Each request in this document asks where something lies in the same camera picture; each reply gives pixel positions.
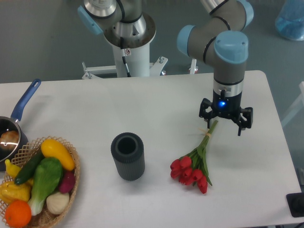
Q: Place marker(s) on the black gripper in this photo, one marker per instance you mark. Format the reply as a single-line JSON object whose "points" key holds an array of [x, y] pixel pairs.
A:
{"points": [[226, 102]]}

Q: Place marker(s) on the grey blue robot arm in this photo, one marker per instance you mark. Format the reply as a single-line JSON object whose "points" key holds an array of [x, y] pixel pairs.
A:
{"points": [[220, 44]]}

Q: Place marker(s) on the red tulip bouquet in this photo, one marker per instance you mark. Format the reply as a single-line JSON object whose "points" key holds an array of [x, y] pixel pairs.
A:
{"points": [[192, 169]]}

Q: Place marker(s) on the dark grey ribbed vase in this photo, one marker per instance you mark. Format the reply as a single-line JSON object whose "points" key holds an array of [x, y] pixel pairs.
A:
{"points": [[127, 150]]}

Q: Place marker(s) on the black device at edge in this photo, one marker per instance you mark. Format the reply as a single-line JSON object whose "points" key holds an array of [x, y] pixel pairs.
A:
{"points": [[296, 204]]}

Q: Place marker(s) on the blue glass flask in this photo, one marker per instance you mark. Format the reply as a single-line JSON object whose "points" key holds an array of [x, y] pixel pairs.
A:
{"points": [[290, 20]]}

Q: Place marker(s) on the purple red onion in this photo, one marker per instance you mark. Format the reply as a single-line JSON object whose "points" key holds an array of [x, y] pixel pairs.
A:
{"points": [[67, 183]]}

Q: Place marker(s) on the yellow squash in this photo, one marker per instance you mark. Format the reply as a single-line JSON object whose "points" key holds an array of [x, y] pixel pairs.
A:
{"points": [[53, 148]]}

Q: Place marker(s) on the green bok choy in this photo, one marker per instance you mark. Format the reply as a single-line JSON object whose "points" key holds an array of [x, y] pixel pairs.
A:
{"points": [[46, 178]]}

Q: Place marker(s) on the white garlic bulb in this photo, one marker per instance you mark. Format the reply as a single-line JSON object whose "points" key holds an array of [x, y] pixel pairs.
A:
{"points": [[57, 202]]}

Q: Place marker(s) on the woven wicker basket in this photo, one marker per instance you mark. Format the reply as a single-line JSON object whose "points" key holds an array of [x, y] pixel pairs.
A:
{"points": [[45, 219]]}

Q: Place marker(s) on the green cucumber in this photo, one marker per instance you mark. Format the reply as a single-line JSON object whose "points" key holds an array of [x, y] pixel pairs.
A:
{"points": [[28, 170]]}

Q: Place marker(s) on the brown bread roll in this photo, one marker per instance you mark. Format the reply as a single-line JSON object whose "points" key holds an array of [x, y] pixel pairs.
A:
{"points": [[9, 140]]}

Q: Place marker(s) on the yellow banana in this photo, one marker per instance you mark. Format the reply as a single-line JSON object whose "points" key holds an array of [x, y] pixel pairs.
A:
{"points": [[12, 169]]}

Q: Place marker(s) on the yellow bell pepper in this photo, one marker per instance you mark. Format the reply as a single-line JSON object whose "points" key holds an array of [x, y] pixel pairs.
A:
{"points": [[10, 192]]}

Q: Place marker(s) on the orange fruit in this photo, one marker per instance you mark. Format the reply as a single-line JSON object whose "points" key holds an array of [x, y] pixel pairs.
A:
{"points": [[18, 214]]}

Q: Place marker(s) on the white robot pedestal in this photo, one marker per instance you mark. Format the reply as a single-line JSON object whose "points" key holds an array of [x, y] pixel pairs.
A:
{"points": [[130, 44]]}

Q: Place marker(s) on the blue handled saucepan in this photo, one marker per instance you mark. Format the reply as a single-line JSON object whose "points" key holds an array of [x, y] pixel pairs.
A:
{"points": [[12, 123]]}

